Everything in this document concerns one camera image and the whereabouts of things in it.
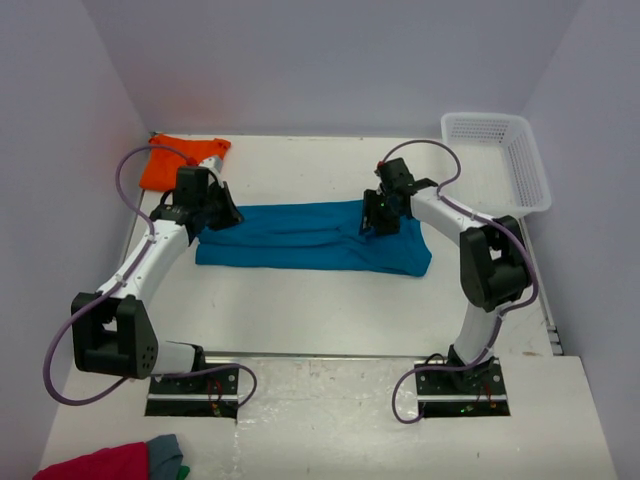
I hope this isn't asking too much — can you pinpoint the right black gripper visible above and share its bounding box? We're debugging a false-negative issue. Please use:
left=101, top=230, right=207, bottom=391
left=360, top=190, right=404, bottom=238

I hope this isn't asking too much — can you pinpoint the blue t shirt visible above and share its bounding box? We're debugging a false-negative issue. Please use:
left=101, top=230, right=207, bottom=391
left=195, top=200, right=432, bottom=278

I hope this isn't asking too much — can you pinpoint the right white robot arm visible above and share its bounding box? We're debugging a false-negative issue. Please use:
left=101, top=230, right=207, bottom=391
left=361, top=158, right=535, bottom=393

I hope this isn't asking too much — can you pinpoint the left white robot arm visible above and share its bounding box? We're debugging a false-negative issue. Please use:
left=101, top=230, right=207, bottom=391
left=71, top=157, right=243, bottom=393

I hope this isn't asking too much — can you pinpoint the orange folded t shirt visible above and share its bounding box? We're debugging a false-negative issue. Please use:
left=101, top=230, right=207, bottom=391
left=139, top=134, right=232, bottom=192

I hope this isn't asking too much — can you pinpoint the white plastic basket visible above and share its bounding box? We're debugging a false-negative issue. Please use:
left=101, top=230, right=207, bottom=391
left=441, top=112, right=552, bottom=218

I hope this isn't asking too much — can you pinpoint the grey t shirt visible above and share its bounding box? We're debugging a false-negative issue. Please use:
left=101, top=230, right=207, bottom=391
left=146, top=434, right=183, bottom=480

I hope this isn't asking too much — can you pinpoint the red t shirt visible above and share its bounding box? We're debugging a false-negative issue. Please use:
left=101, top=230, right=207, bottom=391
left=33, top=442, right=149, bottom=480

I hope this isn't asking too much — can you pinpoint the green t shirt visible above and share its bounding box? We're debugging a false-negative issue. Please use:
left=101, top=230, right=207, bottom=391
left=176, top=465, right=190, bottom=480

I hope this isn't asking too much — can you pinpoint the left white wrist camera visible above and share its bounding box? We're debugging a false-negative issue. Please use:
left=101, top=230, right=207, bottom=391
left=199, top=155, right=223, bottom=174

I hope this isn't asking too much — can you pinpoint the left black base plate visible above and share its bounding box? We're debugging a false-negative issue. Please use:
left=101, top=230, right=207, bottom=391
left=145, top=368, right=239, bottom=420

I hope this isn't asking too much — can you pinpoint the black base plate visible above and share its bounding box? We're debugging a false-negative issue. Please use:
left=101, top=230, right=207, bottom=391
left=414, top=357, right=511, bottom=419
left=145, top=368, right=239, bottom=420

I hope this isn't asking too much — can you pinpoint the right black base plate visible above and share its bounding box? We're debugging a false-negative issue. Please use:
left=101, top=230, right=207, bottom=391
left=414, top=357, right=511, bottom=419

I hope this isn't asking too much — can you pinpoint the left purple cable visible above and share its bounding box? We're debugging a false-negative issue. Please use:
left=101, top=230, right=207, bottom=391
left=41, top=144, right=258, bottom=412

